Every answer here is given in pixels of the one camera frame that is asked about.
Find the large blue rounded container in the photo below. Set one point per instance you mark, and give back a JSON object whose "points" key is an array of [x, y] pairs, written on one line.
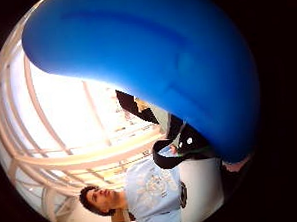
{"points": [[158, 50]]}

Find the the person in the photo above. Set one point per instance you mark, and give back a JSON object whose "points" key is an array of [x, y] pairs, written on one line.
{"points": [[152, 187]]}

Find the black and yellow panel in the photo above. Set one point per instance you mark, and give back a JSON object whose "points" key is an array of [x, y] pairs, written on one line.
{"points": [[133, 106]]}

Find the white window frame structure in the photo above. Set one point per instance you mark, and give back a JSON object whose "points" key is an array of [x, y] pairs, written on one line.
{"points": [[71, 158]]}

